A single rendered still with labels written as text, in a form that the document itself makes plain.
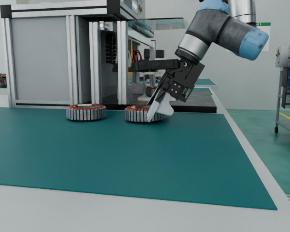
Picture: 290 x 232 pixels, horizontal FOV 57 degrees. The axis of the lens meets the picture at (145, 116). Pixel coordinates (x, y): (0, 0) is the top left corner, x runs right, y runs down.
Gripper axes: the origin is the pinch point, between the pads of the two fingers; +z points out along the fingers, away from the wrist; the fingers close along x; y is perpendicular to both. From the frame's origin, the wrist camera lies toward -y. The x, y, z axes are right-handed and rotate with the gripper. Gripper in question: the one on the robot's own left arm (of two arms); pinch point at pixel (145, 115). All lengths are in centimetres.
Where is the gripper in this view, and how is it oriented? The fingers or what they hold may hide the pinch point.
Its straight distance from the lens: 74.5
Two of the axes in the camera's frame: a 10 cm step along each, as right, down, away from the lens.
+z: -4.9, 8.6, 1.3
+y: 8.7, 4.8, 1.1
